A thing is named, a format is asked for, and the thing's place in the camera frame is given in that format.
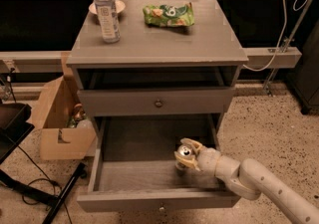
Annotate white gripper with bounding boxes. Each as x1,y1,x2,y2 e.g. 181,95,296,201
174,138,221,176

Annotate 7up soda can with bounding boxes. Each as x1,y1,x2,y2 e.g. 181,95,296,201
174,144,194,170

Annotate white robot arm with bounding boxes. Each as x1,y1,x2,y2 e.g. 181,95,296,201
174,138,319,224

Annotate closed grey top drawer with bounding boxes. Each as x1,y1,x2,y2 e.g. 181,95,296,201
78,88,234,116

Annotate open grey middle drawer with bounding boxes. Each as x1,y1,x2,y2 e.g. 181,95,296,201
78,114,239,212

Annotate grey wooden drawer cabinet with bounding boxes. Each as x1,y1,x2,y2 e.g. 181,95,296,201
66,0,250,214

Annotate bottles inside cardboard box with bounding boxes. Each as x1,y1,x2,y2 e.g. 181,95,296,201
67,104,93,128

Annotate cardboard box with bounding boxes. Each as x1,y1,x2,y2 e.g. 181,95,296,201
31,52,97,160

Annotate dark cabinet at right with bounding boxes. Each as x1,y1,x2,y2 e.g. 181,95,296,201
288,21,319,114

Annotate green chip bag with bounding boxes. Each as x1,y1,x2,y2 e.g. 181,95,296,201
143,3,194,28

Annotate clear plastic water bottle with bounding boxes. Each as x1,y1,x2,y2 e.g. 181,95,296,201
94,0,120,43

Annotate black stand with legs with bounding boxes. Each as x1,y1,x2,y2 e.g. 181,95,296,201
0,102,88,224

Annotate metal railing frame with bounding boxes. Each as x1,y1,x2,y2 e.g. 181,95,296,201
0,0,319,98

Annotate black floor cable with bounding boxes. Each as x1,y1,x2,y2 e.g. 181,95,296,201
6,134,74,224

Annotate white hanging cable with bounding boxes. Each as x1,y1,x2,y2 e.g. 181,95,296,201
242,0,288,73

